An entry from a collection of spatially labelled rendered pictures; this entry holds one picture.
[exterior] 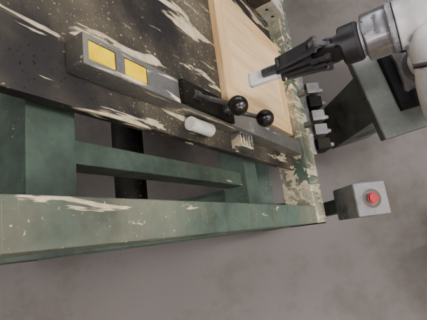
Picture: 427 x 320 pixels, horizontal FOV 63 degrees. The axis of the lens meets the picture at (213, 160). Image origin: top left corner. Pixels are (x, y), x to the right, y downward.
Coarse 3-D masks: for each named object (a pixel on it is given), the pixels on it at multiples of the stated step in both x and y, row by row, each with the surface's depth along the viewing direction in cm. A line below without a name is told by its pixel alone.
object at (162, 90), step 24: (72, 48) 50; (72, 72) 51; (96, 72) 52; (120, 72) 55; (144, 96) 62; (168, 96) 64; (216, 120) 79; (240, 120) 89; (264, 144) 106; (288, 144) 117
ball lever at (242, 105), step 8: (192, 88) 70; (192, 96) 69; (200, 96) 69; (208, 96) 68; (240, 96) 64; (224, 104) 66; (232, 104) 63; (240, 104) 63; (232, 112) 64; (240, 112) 64
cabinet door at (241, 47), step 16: (208, 0) 98; (224, 0) 104; (224, 16) 101; (240, 16) 112; (224, 32) 98; (240, 32) 110; (256, 32) 122; (224, 48) 96; (240, 48) 107; (256, 48) 119; (272, 48) 134; (224, 64) 93; (240, 64) 104; (256, 64) 115; (272, 64) 130; (224, 80) 92; (240, 80) 101; (224, 96) 91; (256, 96) 109; (272, 96) 122; (256, 112) 105; (288, 112) 133; (288, 128) 128
